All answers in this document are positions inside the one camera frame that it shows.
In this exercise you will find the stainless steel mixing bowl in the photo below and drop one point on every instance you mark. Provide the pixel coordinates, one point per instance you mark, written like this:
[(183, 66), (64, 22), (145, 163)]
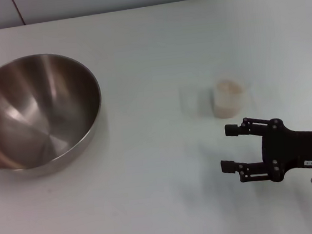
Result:
[(37, 107)]

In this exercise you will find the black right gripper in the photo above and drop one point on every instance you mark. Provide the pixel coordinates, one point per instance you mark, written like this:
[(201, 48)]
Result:
[(293, 150)]

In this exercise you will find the clear plastic measuring cup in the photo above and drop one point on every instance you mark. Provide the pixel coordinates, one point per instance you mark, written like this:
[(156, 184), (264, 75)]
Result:
[(228, 98)]

